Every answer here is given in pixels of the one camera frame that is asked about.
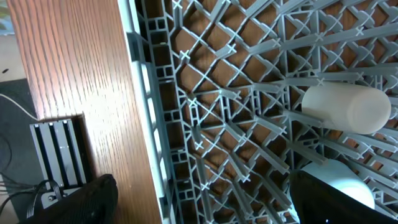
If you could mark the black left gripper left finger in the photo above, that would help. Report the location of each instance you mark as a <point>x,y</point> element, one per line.
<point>94,203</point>

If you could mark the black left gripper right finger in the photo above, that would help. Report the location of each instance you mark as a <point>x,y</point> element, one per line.
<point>317,202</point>

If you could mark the light blue bowl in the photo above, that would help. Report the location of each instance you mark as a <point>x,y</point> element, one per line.
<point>342,178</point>

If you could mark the cream white cup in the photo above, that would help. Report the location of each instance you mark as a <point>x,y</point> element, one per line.
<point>348,107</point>

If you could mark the grey plastic dishwasher rack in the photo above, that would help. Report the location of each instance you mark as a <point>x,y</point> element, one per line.
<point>219,87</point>

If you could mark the grey slotted aluminium profile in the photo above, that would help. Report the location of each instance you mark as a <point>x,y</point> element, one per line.
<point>61,151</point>

